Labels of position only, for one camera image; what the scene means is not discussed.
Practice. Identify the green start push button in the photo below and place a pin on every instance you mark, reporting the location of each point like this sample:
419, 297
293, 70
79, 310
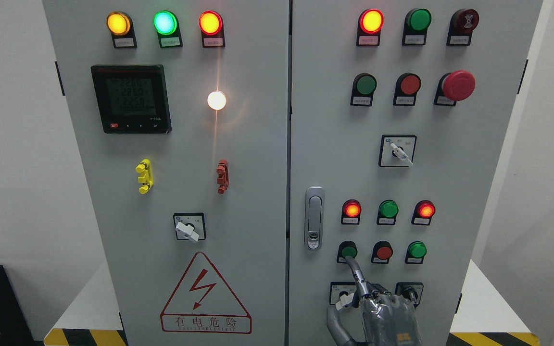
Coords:
346, 248

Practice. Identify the green push button upper row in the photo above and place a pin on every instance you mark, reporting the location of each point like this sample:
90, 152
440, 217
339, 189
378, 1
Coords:
364, 86

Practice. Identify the red push button lower row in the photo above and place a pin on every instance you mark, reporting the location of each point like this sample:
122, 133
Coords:
381, 253

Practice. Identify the red push button row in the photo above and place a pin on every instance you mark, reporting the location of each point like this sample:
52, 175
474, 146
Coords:
381, 253
406, 88

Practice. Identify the red push button upper row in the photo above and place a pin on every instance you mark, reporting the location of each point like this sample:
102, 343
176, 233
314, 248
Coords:
406, 88

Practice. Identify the green push button lower right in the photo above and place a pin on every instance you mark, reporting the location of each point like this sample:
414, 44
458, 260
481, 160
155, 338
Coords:
416, 252

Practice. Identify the red emergency stop mushroom button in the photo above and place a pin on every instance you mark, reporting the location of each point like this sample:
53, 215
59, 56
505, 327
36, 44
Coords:
454, 87

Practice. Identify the grey electrical control cabinet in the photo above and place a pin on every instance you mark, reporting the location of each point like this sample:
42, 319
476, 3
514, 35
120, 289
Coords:
287, 71

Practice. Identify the red terminal connector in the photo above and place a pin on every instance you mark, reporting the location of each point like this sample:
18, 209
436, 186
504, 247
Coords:
222, 176

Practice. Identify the red indicator light middle left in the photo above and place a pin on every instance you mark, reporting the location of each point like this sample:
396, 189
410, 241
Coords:
350, 212

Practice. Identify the red indicator light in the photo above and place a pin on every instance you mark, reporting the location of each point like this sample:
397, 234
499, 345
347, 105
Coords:
350, 212
369, 28
212, 29
423, 213

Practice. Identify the white glowing indicator light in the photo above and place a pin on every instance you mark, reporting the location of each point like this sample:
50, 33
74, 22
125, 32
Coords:
216, 100

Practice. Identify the green indicator light middle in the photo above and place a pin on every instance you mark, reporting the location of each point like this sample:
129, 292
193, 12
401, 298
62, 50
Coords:
387, 213

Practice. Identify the green indicator light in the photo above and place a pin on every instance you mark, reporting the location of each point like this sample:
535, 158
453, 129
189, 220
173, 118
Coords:
168, 30
416, 26
387, 213

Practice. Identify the yellow terminal connector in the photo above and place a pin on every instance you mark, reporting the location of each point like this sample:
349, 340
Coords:
144, 178

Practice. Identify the red electrical hazard warning sticker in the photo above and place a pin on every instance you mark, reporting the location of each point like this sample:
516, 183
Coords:
203, 302

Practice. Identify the red indicator light middle right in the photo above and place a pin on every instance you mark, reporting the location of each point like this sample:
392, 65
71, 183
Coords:
423, 213

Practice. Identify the black digital power meter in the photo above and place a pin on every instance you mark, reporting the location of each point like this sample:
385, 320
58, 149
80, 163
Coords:
132, 99

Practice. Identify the red indicator light top left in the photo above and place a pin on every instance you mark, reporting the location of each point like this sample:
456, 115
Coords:
212, 29

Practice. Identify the red indicator light top right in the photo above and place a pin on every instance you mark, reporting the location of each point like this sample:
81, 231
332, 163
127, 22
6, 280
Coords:
369, 28

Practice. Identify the green indicator light top left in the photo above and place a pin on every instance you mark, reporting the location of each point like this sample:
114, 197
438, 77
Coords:
168, 30

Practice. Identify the green indicator light top right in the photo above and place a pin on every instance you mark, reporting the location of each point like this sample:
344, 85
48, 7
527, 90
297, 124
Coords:
416, 26

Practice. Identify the yellow indicator light top left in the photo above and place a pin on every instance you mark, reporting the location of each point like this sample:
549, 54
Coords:
122, 31

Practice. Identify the dark red buzzer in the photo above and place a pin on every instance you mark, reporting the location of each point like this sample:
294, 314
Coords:
461, 27

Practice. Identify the silver cabinet door handle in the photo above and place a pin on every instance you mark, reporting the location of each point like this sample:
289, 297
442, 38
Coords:
314, 202

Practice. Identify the left door selector switch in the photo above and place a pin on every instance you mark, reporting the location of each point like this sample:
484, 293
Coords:
190, 226

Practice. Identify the upper right selector switch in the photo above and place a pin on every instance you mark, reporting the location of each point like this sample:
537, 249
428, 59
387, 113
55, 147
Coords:
397, 150

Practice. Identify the lower white selector switch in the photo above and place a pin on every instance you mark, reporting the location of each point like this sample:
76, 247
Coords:
342, 294

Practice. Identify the black rotary knob switch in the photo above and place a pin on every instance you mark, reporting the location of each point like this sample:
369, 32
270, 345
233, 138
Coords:
410, 290

